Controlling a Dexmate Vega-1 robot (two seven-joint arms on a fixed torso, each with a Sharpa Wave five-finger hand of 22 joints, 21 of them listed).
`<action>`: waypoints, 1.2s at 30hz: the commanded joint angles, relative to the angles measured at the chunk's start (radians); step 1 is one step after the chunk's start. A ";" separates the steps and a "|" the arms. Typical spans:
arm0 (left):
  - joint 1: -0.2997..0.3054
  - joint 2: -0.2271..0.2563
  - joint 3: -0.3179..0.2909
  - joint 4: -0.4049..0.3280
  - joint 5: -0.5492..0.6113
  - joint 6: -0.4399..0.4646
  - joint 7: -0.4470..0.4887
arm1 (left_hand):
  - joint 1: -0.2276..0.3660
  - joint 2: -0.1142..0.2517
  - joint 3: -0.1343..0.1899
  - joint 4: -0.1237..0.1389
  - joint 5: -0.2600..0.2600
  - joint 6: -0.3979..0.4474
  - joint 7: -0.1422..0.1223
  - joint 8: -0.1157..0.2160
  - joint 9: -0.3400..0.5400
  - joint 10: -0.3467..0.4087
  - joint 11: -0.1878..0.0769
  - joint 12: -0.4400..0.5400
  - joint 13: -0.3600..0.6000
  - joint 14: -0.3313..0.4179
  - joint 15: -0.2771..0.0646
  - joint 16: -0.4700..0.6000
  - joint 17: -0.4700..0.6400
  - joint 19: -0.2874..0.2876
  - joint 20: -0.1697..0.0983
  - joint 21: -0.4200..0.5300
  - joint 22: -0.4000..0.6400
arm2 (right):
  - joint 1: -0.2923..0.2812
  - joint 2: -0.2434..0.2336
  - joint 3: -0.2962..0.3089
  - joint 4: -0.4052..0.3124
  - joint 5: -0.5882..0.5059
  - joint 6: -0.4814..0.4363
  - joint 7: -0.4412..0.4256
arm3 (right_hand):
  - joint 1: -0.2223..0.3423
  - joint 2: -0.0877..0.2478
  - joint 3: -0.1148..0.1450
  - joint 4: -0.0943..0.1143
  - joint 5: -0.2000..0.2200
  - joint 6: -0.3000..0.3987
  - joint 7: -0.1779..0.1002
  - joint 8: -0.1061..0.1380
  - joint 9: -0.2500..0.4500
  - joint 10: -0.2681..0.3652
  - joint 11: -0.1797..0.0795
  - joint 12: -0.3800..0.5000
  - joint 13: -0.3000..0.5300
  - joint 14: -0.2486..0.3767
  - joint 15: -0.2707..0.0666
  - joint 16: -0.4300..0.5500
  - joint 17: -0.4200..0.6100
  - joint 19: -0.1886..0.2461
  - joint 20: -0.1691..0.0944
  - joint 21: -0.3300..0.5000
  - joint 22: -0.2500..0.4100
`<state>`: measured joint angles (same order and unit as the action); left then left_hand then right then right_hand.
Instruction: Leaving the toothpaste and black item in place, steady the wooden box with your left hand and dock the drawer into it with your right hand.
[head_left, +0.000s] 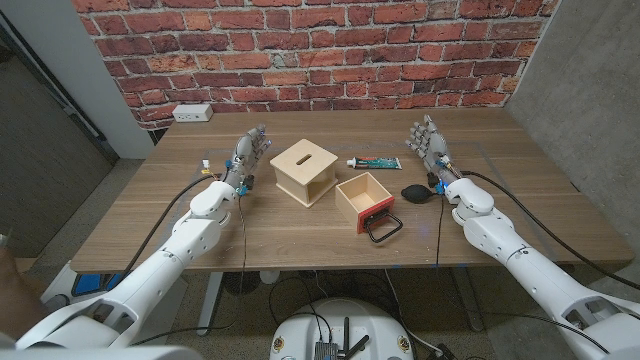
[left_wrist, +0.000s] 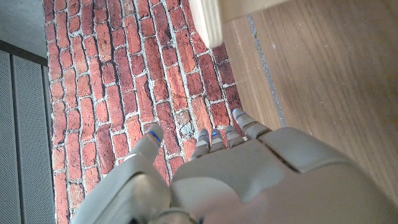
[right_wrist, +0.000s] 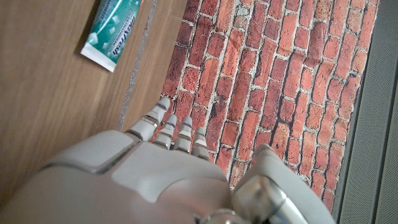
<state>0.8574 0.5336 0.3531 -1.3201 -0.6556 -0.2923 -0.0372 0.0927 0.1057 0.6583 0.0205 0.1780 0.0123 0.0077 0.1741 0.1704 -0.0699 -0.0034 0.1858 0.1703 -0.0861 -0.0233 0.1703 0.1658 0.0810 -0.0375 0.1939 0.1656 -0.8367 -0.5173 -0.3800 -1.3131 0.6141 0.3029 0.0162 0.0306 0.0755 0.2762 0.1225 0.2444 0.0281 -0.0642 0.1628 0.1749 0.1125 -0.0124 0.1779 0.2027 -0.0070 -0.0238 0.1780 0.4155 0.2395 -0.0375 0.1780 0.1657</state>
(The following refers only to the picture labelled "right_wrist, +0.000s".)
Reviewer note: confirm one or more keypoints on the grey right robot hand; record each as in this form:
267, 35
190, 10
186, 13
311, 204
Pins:
161, 174

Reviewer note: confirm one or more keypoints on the green white toothpaste tube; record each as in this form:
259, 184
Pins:
112, 31

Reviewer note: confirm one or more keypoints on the printed brick wall backdrop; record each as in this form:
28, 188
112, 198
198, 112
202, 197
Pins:
264, 77

